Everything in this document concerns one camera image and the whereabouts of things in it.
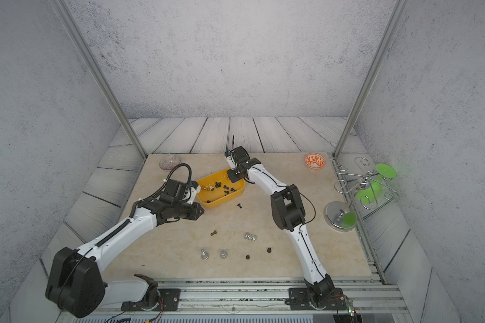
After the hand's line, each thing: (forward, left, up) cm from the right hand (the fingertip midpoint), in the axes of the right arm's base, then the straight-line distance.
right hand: (233, 173), depth 103 cm
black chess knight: (-4, +5, -6) cm, 8 cm away
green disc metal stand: (-20, -51, -7) cm, 55 cm away
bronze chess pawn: (-28, +8, -8) cm, 31 cm away
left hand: (-24, +9, +5) cm, 26 cm away
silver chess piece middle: (-38, +2, -6) cm, 38 cm away
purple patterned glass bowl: (+12, +38, -4) cm, 40 cm away
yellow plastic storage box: (-4, +8, -7) cm, 12 cm away
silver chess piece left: (-39, +9, -4) cm, 40 cm away
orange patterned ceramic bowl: (+13, -45, -6) cm, 47 cm away
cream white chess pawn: (-5, +11, -6) cm, 14 cm away
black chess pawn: (-2, +9, -7) cm, 11 cm away
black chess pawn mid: (-14, -3, -7) cm, 16 cm away
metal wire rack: (-19, -50, +18) cm, 57 cm away
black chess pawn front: (-39, -8, -7) cm, 40 cm away
